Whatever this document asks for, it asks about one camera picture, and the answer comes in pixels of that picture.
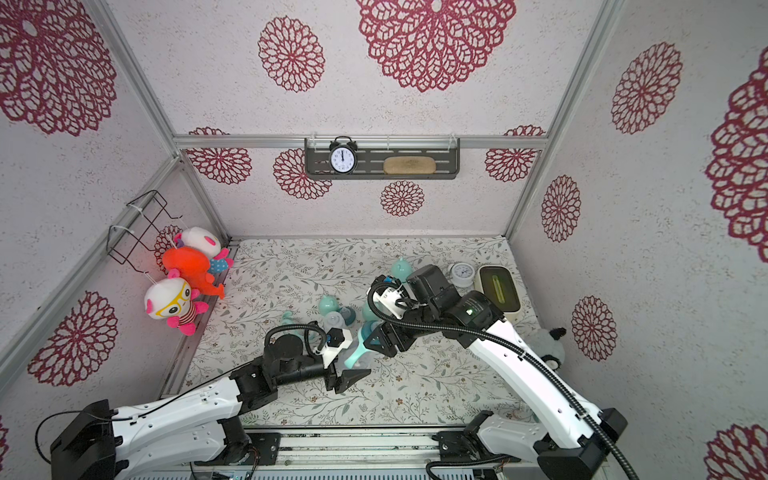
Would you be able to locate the teal nipple collar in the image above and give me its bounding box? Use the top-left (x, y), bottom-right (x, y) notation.
top-left (358, 321), bottom-right (379, 344)
top-left (339, 306), bottom-right (357, 326)

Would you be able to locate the mint bottle cap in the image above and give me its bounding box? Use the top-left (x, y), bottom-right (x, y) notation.
top-left (317, 295), bottom-right (340, 316)
top-left (362, 302), bottom-right (380, 322)
top-left (390, 257), bottom-right (413, 282)

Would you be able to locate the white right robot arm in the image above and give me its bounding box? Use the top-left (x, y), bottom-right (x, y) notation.
top-left (364, 264), bottom-right (638, 479)

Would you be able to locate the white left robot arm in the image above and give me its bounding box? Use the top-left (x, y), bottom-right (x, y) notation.
top-left (50, 328), bottom-right (370, 479)

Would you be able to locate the white small alarm clock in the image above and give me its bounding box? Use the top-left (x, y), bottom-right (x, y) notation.
top-left (449, 262), bottom-right (476, 288)

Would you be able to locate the cream box dark lid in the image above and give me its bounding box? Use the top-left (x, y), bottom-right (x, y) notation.
top-left (474, 265), bottom-right (521, 314)

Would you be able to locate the white plush blue polka-dot outfit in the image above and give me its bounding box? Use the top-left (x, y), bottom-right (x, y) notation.
top-left (172, 227), bottom-right (234, 275)

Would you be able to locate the white plush red striped outfit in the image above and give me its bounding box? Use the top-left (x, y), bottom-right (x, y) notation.
top-left (144, 269), bottom-right (209, 336)

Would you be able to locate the grey white plush toy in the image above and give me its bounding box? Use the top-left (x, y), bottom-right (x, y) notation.
top-left (526, 327), bottom-right (567, 371)

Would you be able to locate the orange plush toy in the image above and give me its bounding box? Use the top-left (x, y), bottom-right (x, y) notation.
top-left (161, 247), bottom-right (225, 299)

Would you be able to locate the black alarm clock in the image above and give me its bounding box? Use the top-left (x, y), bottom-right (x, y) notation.
top-left (329, 135), bottom-right (358, 174)

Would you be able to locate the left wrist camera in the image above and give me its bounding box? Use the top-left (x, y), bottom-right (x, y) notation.
top-left (321, 337), bottom-right (345, 369)

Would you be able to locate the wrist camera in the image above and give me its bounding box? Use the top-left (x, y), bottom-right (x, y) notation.
top-left (373, 275), bottom-right (415, 320)
top-left (321, 337), bottom-right (345, 369)

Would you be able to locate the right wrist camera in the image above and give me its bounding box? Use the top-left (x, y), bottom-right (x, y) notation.
top-left (373, 275), bottom-right (415, 320)

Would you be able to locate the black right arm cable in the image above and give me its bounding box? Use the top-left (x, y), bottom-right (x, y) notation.
top-left (367, 281), bottom-right (640, 480)

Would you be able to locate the grey wall shelf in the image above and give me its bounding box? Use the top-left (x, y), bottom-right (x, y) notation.
top-left (301, 136), bottom-right (461, 181)

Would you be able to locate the black wire basket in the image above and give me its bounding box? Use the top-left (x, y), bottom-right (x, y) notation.
top-left (104, 189), bottom-right (183, 276)

